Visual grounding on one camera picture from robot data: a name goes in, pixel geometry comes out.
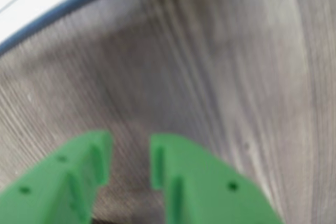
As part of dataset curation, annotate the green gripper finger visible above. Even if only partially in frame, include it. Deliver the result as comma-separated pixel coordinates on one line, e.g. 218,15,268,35
149,133,286,224
0,129,114,224

